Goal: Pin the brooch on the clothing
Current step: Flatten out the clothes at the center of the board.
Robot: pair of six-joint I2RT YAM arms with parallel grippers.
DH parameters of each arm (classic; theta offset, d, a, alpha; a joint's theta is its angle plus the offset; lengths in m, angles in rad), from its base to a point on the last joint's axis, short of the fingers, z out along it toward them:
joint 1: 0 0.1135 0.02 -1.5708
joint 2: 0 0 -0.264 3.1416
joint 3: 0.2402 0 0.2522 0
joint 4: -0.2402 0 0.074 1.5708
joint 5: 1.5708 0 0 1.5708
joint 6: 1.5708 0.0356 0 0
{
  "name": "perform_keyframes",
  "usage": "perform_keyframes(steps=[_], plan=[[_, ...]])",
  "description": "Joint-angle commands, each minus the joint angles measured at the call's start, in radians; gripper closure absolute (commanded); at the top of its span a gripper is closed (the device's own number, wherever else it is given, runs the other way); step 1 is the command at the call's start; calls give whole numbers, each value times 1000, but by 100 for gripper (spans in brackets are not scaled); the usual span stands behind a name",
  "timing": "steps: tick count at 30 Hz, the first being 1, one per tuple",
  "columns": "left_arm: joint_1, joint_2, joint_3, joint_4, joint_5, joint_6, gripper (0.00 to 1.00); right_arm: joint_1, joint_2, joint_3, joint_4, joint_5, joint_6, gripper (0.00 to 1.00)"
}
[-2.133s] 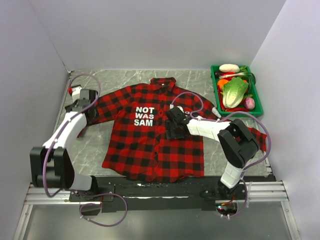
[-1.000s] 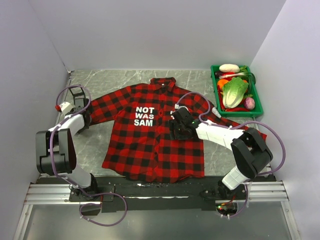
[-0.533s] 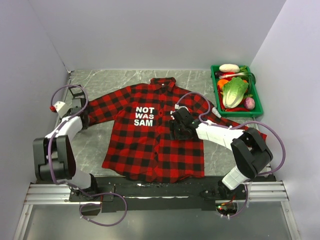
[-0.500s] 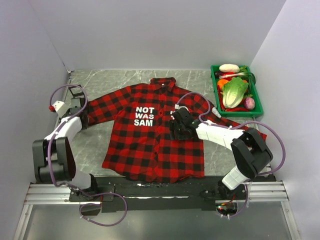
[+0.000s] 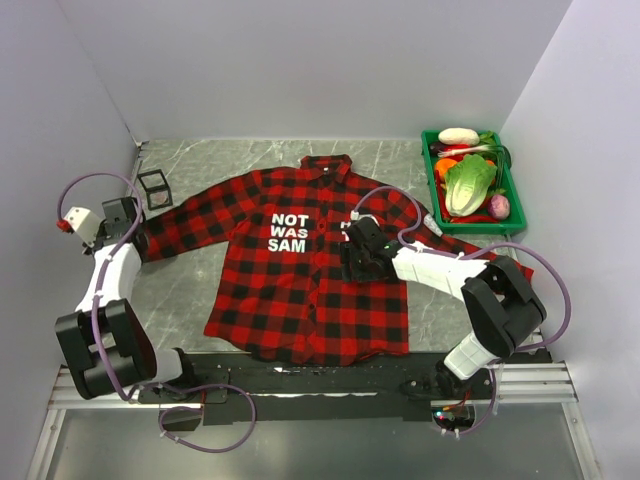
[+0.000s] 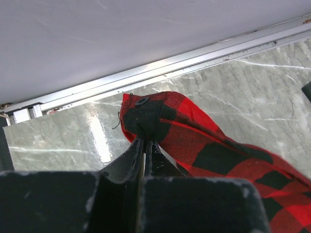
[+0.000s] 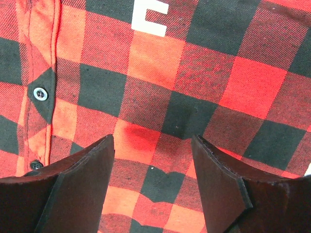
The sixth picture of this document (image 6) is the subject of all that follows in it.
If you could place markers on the aluminium table edge rail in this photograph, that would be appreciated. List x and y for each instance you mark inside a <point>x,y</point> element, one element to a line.
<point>218,53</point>

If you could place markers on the red black plaid shirt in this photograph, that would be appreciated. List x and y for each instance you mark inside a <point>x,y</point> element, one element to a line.
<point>198,145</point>

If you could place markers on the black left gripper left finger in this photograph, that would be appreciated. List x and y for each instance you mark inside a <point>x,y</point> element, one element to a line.
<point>104,201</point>

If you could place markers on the black brooch display box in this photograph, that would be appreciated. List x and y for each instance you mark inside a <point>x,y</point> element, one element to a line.
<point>306,89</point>

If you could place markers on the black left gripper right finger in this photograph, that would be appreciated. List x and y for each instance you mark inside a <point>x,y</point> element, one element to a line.
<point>173,202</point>

